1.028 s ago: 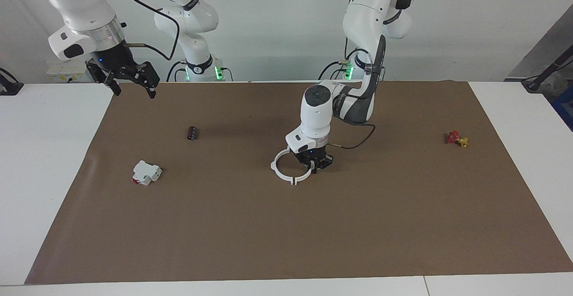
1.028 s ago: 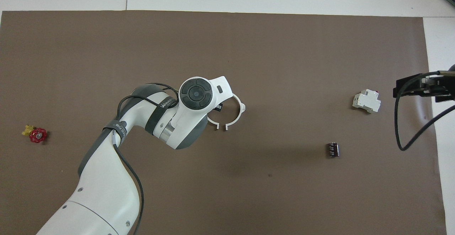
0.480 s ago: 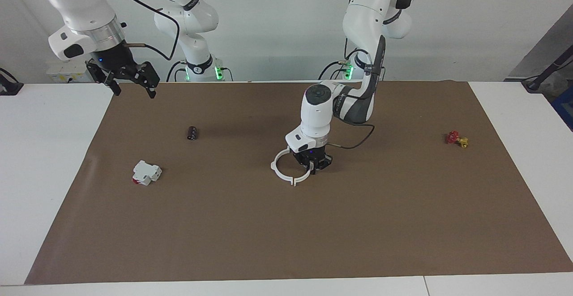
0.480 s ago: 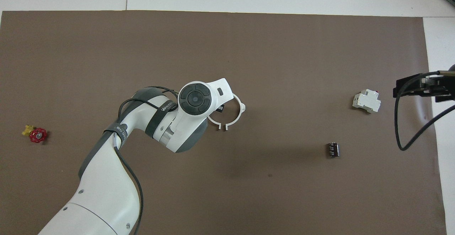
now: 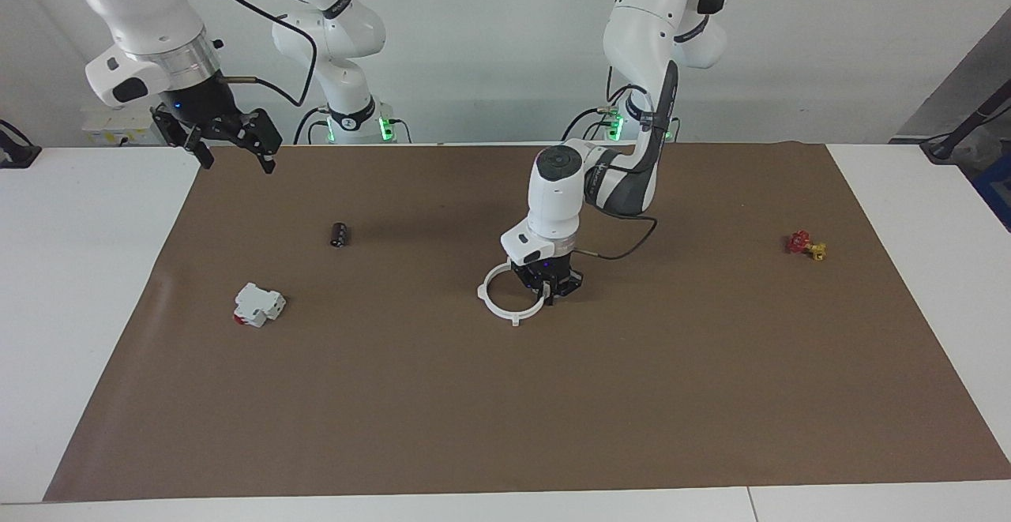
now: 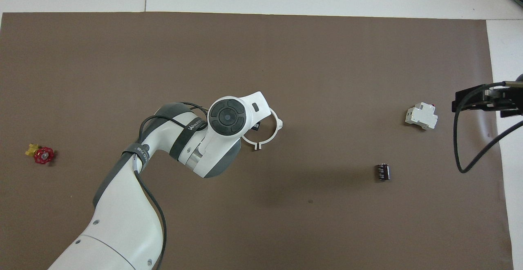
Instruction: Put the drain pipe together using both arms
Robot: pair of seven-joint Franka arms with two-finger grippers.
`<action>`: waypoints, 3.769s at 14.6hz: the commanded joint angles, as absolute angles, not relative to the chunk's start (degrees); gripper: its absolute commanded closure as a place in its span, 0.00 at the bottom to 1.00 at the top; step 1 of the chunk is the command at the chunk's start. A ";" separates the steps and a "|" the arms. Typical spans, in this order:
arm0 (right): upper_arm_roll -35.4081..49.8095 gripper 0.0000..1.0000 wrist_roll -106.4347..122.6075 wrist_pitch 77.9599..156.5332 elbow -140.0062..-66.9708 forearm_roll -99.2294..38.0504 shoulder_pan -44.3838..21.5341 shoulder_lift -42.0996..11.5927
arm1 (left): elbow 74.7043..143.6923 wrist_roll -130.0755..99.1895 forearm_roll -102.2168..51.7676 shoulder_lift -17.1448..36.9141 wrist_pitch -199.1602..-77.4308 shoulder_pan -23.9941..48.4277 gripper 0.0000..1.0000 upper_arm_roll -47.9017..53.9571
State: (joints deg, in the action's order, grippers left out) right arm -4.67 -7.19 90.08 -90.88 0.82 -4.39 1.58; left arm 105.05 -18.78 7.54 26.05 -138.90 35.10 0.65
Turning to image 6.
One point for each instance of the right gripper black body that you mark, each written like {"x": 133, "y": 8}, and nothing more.
{"x": 493, "y": 98}

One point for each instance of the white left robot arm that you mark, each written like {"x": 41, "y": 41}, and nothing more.
{"x": 122, "y": 221}

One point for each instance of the white circuit breaker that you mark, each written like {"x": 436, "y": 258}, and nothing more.
{"x": 421, "y": 117}

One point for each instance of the small black cylindrical capacitor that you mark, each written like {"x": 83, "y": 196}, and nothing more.
{"x": 383, "y": 172}

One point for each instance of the brown paper table mat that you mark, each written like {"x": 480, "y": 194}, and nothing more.
{"x": 327, "y": 221}

